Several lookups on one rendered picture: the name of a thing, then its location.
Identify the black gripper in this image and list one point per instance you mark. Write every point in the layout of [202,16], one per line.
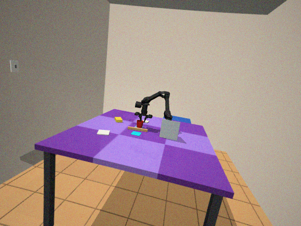
[143,113]

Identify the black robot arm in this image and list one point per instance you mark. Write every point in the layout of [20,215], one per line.
[145,102]

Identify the yellow block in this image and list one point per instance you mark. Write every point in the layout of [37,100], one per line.
[118,119]

